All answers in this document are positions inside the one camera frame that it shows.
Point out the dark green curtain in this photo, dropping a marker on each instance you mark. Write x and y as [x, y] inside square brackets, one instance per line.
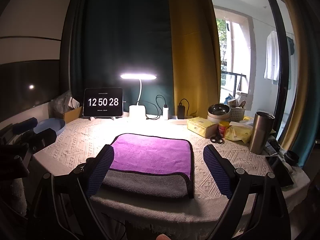
[113, 37]

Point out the white hanging shirt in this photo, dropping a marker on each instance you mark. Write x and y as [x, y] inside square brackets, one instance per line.
[272, 63]

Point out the white power strip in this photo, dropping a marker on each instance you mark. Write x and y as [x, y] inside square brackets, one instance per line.
[172, 119]

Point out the white desk lamp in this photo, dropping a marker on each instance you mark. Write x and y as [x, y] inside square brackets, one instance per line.
[138, 112]

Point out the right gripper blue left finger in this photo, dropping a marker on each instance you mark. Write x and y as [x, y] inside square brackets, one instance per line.
[97, 169]

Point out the steel tumbler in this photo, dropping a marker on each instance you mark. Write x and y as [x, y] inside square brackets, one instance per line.
[262, 127]

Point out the cardboard box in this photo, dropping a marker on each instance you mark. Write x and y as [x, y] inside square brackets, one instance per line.
[72, 115]

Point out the white textured tablecloth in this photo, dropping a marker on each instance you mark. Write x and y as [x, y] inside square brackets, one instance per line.
[82, 139]

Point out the white tablet stand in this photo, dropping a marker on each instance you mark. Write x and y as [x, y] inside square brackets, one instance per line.
[91, 118]

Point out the clear plastic bag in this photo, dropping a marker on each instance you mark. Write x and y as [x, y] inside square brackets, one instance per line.
[61, 103]

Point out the white charger adapter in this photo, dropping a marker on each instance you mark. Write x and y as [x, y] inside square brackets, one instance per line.
[165, 112]

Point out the person thumb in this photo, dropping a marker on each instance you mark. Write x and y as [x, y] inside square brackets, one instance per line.
[162, 237]

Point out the steel bowl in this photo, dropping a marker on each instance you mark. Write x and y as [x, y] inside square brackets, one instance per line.
[219, 111]

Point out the white basket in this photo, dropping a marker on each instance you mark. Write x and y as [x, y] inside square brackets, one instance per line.
[236, 114]

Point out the yellow tissue pack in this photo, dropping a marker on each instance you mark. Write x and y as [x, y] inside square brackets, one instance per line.
[202, 127]

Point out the blue plate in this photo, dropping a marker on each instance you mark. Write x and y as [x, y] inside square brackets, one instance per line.
[56, 124]

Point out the black scissors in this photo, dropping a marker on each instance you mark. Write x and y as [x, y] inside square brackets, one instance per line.
[217, 139]

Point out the black charger adapter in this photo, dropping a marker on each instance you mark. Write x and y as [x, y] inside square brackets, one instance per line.
[180, 112]

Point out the black tablet clock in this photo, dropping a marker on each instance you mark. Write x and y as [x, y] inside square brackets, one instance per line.
[103, 102]

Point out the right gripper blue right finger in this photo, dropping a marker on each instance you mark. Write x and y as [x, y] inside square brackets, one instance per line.
[221, 170]

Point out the yellow curtain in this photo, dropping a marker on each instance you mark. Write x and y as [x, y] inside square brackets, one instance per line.
[195, 54]

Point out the purple and grey towel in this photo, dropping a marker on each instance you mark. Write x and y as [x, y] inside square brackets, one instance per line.
[151, 166]

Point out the red yellow can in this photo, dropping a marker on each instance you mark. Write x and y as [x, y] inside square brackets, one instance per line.
[223, 126]

